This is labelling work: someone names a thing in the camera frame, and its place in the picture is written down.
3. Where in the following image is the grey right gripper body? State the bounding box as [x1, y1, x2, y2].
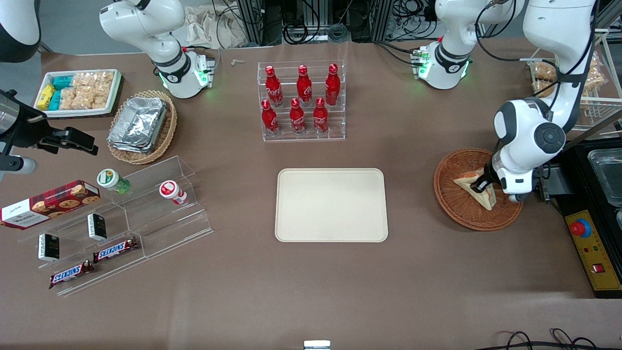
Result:
[0, 90, 50, 149]

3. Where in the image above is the triangular sandwich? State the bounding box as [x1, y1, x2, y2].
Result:
[453, 167, 498, 211]

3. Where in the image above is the white rectangular snack tray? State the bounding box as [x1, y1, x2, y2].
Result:
[32, 69, 123, 119]

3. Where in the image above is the brown round wicker basket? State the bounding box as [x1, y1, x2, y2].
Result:
[433, 147, 525, 232]

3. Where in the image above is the silver foil tray stack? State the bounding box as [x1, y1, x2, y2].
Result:
[107, 96, 169, 155]

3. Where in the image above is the light oval wicker basket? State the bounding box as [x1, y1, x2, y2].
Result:
[106, 89, 178, 166]

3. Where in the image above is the beige rectangular tray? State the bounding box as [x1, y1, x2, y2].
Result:
[275, 168, 389, 243]

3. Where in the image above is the yellow snack packet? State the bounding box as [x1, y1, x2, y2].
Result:
[36, 84, 56, 111]

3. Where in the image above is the clear bag of crackers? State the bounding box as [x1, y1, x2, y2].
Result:
[59, 87, 95, 111]
[92, 85, 114, 109]
[73, 71, 115, 91]

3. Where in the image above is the green capped drink bottle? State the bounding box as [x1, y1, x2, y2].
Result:
[96, 168, 132, 195]

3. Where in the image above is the red tartan cookie box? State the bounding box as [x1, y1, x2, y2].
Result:
[0, 179, 102, 231]

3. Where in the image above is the black machine housing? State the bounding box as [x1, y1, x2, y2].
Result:
[532, 139, 622, 299]

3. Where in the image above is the red emergency stop button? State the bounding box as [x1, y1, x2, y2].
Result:
[570, 219, 593, 238]

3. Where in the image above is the small black white box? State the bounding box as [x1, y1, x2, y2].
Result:
[86, 213, 108, 242]
[37, 233, 61, 263]

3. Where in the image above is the clear plastic container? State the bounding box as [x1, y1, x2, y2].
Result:
[587, 148, 622, 209]

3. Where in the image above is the red capped drink bottle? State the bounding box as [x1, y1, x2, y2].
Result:
[158, 179, 189, 207]

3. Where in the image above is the clear bag of bread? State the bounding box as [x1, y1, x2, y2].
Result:
[585, 51, 606, 94]
[531, 60, 559, 98]

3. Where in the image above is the brown Snickers bar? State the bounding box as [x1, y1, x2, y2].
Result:
[48, 260, 96, 290]
[92, 237, 140, 264]

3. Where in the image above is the yellow control panel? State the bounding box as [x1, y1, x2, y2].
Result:
[564, 209, 622, 292]

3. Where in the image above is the clear acrylic stepped shelf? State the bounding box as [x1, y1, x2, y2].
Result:
[17, 155, 215, 298]

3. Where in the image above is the red cola bottle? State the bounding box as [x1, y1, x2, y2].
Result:
[312, 97, 329, 135]
[289, 98, 307, 136]
[260, 99, 281, 137]
[296, 64, 313, 108]
[265, 66, 284, 108]
[325, 63, 341, 107]

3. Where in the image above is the beige crumpled paper bag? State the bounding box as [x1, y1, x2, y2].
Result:
[184, 4, 249, 50]

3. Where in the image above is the clear acrylic bottle rack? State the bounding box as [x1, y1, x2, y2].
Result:
[257, 60, 346, 143]

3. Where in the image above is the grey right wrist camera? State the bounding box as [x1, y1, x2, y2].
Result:
[0, 155, 38, 176]

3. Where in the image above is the white wire rack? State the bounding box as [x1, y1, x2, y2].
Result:
[519, 28, 622, 133]

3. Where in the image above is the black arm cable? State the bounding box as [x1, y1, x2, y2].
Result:
[475, 0, 599, 146]

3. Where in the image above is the black base cable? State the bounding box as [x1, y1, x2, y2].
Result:
[373, 41, 424, 67]

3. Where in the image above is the black floor cable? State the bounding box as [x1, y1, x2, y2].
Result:
[486, 328, 622, 350]

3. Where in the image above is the aluminium frame post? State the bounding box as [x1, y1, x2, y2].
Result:
[235, 0, 267, 47]

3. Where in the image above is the coiled black cable bundle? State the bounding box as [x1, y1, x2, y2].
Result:
[282, 0, 351, 45]

